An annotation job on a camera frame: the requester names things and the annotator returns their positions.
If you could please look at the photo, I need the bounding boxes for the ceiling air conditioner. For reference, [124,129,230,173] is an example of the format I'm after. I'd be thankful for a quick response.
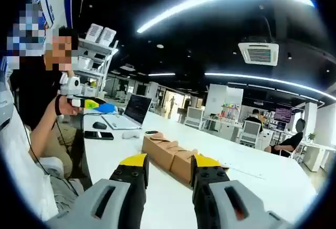
[237,36,280,67]

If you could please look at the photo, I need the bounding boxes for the person's grey trousers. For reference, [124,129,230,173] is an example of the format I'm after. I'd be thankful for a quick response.
[49,173,86,214]

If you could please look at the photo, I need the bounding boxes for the shelf of colourful items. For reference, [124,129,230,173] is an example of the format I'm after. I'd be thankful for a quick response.
[221,102,242,120]

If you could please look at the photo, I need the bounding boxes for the person's left hand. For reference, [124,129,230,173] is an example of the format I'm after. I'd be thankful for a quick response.
[55,95,80,117]

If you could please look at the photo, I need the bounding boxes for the white shelf rack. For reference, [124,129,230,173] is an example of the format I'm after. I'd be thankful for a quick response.
[72,37,119,96]

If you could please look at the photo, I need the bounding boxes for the white office chair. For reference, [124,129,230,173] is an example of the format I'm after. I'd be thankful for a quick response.
[239,120,263,146]
[184,107,205,130]

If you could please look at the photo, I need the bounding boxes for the silver laptop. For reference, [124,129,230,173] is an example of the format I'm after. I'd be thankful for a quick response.
[101,94,153,131]

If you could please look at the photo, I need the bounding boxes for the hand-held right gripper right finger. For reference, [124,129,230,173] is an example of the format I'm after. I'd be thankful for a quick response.
[191,153,293,229]

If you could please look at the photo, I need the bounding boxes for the blue plastic tray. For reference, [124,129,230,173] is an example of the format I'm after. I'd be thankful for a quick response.
[97,102,118,115]

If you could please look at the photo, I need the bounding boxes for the white handheld device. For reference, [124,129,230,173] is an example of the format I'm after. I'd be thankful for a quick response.
[122,129,141,139]

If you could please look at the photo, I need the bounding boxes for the white container stack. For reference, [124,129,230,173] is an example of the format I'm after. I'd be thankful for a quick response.
[98,27,117,47]
[84,23,103,43]

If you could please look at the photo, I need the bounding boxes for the purple screen monitor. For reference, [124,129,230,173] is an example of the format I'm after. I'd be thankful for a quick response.
[274,106,294,123]

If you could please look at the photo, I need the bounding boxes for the black phone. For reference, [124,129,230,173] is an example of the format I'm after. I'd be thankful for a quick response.
[83,130,114,141]

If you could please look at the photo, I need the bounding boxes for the person's white shirt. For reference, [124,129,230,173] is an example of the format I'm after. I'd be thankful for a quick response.
[0,100,60,221]

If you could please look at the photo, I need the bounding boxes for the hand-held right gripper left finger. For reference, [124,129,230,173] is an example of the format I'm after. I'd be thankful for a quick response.
[44,153,150,229]

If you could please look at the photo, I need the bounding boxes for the curved ceiling light strip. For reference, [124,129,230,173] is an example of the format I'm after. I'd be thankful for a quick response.
[204,72,336,101]

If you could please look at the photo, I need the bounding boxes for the white chest-worn device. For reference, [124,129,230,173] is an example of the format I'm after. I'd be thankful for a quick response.
[0,80,14,131]

